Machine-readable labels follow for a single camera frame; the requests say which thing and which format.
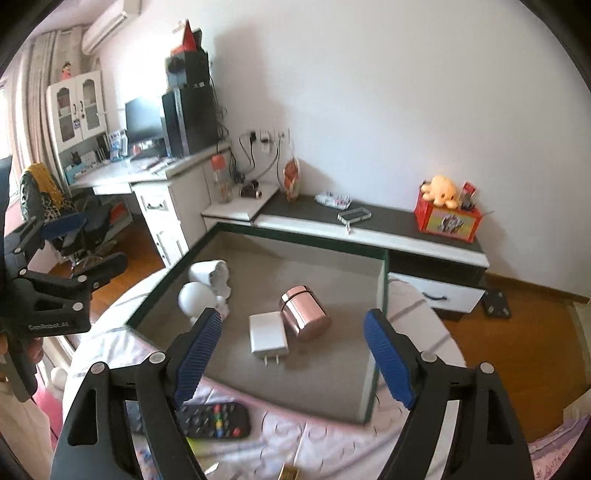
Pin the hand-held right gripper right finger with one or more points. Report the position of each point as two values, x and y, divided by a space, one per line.
388 360

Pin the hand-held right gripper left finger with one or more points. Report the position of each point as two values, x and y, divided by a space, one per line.
198 355

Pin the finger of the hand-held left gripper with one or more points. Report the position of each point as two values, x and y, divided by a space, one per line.
108 266
64 227

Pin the pink green-rimmed storage box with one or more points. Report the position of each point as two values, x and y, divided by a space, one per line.
323 369

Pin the black remote control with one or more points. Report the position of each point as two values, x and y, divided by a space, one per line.
217 420

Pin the person's left forearm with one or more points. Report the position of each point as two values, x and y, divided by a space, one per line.
21 424

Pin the person's left hand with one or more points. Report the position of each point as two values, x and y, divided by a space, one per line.
34 353

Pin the black office chair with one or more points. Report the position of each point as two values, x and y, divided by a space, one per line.
32 203

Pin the yellow cloth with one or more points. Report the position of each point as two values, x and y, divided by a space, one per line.
46 184

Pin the white round figurine lamp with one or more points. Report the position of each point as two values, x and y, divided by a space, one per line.
194 297

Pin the white charger plug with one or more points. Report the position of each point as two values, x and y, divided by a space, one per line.
268 334

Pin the pink cloth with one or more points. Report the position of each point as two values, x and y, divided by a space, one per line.
48 410

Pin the rose gold metal jar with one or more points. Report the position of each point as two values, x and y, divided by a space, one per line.
304 316

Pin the white desk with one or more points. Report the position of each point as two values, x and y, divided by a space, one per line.
184 203

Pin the blue packet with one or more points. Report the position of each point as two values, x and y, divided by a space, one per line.
119 144

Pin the white striped quilt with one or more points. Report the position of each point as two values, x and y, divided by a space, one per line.
323 443

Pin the white glass-door cabinet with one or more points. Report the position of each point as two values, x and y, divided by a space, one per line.
69 115

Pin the black floor scale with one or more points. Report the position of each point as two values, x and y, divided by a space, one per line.
496 304

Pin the black computer monitor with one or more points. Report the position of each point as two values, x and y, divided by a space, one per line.
143 120

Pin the beige curtain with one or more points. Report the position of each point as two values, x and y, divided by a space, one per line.
41 92

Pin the black-top low cabinet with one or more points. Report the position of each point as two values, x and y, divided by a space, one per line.
397 221

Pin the orange-lid water bottle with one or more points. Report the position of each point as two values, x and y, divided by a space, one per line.
221 180

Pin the clear plastic case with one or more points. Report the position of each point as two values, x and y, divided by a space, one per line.
354 216

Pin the red printed box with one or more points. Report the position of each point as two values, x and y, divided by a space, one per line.
445 221

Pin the small black device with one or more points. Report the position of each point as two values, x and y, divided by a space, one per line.
251 189

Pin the black computer tower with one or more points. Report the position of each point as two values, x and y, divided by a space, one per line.
194 120

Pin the patterned tissue packet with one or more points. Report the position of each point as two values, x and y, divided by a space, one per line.
334 200

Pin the yellow plush octopus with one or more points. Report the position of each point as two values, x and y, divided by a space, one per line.
441 189

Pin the red packet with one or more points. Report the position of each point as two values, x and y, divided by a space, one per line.
468 194

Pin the purple printed bedding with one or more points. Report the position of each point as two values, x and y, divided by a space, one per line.
554 452

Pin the orange snack bag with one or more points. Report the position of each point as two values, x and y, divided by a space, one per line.
292 182

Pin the black cardboard box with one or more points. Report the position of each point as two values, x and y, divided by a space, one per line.
189 69

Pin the white air conditioner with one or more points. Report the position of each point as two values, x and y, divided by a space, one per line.
108 27

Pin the red triangular box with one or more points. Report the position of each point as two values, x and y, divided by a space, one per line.
188 39

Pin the white wall outlet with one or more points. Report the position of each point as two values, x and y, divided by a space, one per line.
268 138

